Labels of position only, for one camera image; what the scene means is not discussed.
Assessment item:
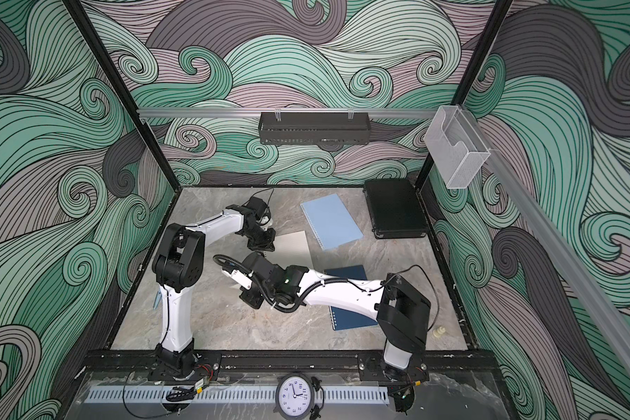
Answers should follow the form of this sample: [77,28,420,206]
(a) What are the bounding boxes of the black hard case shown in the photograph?
[363,178,428,240]

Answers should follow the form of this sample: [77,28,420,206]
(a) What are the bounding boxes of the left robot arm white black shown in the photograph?
[152,197,276,379]

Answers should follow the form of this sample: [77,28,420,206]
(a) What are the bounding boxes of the torn lined paper page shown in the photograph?
[266,231,314,269]

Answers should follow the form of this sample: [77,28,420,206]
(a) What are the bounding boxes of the black wall tray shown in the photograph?
[258,111,371,146]

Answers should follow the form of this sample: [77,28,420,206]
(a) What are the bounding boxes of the clear acrylic wall holder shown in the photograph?
[423,105,490,190]

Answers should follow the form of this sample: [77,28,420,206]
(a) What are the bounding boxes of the round white clock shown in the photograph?
[274,373,314,419]

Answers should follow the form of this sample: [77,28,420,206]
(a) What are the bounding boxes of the small yellowish object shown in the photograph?
[432,325,446,338]

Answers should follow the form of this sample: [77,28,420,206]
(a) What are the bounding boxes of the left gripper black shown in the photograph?
[243,226,277,251]

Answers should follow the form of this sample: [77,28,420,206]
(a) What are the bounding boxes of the aluminium rail back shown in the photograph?
[137,107,438,122]

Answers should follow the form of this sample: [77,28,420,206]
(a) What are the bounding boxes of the light blue scissors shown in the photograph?
[152,292,162,310]

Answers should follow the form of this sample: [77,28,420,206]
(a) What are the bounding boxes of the aluminium rail right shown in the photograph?
[463,110,630,378]

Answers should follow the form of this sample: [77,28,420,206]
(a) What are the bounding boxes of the white slotted cable duct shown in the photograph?
[83,385,390,405]

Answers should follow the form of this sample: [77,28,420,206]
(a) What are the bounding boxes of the aluminium rail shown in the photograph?
[137,107,438,122]
[463,110,630,378]

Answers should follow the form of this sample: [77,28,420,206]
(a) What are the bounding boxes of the light blue spiral notebook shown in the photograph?
[301,194,363,250]

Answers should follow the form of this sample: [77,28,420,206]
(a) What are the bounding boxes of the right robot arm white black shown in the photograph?
[213,252,432,374]

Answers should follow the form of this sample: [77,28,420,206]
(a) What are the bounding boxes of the dark blue spiral notebook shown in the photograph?
[325,265,377,332]

